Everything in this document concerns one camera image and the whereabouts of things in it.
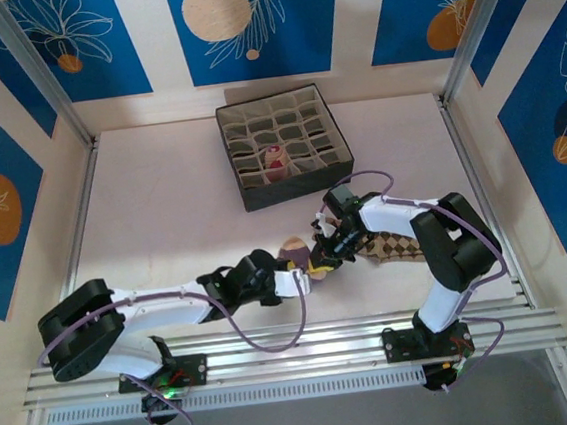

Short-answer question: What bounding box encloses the purple sock beige toe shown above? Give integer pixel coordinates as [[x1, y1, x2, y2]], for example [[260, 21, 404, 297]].
[[274, 233, 321, 280]]

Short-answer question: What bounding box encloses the brown argyle sock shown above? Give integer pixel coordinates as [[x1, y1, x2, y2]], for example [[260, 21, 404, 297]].
[[350, 227, 426, 270]]

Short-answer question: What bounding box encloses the beige sock red toe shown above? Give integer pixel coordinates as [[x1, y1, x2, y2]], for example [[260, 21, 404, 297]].
[[262, 143, 293, 185]]

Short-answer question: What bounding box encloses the dark fabric sock organizer box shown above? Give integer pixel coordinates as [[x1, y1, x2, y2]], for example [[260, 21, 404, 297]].
[[212, 78, 360, 215]]

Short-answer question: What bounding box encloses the black controller module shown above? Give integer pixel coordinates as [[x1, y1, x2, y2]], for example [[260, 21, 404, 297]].
[[139, 388, 187, 425], [421, 359, 466, 395]]

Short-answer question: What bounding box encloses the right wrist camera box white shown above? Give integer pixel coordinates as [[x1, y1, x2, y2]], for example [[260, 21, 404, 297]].
[[312, 209, 336, 240]]

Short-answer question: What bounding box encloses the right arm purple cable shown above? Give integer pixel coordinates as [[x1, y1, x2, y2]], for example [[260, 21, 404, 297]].
[[332, 157, 520, 403]]

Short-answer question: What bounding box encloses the aluminium mounting rail beam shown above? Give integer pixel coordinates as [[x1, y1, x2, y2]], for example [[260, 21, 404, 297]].
[[17, 297, 567, 412]]

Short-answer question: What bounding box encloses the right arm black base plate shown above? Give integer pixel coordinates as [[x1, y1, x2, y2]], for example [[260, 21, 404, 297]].
[[380, 321, 477, 365]]

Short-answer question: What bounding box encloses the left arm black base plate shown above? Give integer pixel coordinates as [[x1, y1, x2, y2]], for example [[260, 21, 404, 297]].
[[115, 353, 211, 395]]

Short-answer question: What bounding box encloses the white slotted cable duct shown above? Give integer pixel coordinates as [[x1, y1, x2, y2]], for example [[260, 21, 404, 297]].
[[43, 365, 428, 425]]

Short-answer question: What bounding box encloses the aluminium table side rail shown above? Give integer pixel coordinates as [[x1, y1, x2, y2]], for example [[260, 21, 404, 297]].
[[29, 134, 122, 366], [433, 88, 536, 316]]

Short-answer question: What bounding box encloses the aluminium frame post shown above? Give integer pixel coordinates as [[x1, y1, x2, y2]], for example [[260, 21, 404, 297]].
[[431, 0, 541, 107], [0, 0, 98, 156]]

